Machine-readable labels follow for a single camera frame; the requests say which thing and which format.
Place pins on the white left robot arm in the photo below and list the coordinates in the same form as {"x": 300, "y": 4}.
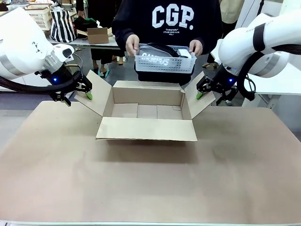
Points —
{"x": 18, "y": 42}

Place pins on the white perforated plastic basket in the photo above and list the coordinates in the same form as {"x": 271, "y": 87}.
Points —
{"x": 164, "y": 64}

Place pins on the small open cardboard box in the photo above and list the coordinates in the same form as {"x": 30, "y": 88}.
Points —
{"x": 97, "y": 36}

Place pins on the bystander in beige coat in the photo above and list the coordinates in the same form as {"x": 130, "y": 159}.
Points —
{"x": 229, "y": 10}

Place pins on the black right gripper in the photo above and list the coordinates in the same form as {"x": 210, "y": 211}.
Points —
{"x": 221, "y": 82}

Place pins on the person's right forearm black sleeve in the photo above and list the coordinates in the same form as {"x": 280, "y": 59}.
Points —
{"x": 122, "y": 33}

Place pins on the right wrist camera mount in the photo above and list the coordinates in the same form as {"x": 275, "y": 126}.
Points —
{"x": 227, "y": 96}

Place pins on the teal floor mat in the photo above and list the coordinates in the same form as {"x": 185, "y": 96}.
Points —
{"x": 105, "y": 74}

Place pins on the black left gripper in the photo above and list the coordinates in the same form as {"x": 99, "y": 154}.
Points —
{"x": 63, "y": 78}

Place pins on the person's black CGP sweatshirt torso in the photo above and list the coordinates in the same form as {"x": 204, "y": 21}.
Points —
{"x": 141, "y": 18}

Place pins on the beige plastic crate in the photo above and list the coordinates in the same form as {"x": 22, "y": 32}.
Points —
{"x": 38, "y": 18}

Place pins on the black green clothing pile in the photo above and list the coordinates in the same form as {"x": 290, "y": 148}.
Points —
{"x": 85, "y": 22}

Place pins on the person's right hand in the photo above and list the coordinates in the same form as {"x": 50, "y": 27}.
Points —
{"x": 132, "y": 46}

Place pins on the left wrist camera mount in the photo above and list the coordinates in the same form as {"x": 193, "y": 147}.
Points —
{"x": 60, "y": 97}

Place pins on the grey work table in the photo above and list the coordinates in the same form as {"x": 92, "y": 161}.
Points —
{"x": 70, "y": 43}

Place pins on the person's left hand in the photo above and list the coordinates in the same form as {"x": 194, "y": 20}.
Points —
{"x": 196, "y": 47}

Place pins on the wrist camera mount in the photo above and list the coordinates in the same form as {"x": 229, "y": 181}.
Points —
{"x": 227, "y": 96}
{"x": 60, "y": 97}

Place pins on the person's left forearm black sleeve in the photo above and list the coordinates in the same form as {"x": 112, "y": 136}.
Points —
{"x": 211, "y": 33}

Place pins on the small white gift box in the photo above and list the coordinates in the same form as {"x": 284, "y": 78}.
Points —
{"x": 184, "y": 53}

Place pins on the brown cardboard shipping box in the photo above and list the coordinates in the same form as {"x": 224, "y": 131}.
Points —
{"x": 145, "y": 131}

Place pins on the white side table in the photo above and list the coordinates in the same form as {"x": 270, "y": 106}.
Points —
{"x": 282, "y": 82}

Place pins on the bystander in black skirt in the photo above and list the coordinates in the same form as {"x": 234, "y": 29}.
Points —
{"x": 101, "y": 11}

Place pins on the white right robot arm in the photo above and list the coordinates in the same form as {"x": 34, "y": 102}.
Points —
{"x": 265, "y": 35}

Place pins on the black white striped bag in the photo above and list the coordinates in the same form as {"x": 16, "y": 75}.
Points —
{"x": 62, "y": 26}

